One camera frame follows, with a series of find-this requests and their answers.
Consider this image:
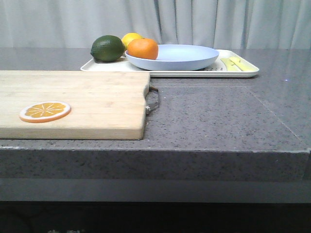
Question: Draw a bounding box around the light blue plate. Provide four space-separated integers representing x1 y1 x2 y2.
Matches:
125 45 219 71

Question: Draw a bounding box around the orange fruit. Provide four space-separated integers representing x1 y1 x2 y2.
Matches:
127 38 158 60

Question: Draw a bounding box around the cream white tray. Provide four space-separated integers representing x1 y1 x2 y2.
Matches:
80 50 259 78

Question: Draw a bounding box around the wooden cutting board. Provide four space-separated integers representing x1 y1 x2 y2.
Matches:
0 70 150 140

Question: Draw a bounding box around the yellow lemon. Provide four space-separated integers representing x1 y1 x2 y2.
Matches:
121 33 143 50

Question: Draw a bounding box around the green lime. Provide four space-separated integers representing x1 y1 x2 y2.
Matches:
90 35 125 62

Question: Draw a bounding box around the yellow lemon wedge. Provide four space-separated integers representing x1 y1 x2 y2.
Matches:
221 57 255 71

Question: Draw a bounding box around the orange slice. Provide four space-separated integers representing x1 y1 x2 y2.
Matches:
19 101 71 123

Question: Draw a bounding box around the white curtain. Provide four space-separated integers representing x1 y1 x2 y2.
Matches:
0 0 311 49

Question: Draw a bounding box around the metal cutting board handle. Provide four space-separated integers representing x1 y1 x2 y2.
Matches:
145 85 160 115

